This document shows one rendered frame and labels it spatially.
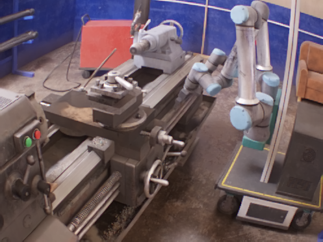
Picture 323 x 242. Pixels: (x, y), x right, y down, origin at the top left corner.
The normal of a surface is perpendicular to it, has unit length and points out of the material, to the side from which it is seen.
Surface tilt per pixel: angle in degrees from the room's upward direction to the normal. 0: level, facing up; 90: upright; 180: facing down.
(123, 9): 90
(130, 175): 90
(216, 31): 90
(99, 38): 90
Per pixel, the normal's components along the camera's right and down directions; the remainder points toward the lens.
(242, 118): -0.74, 0.33
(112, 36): -0.02, 0.46
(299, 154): -0.41, 0.39
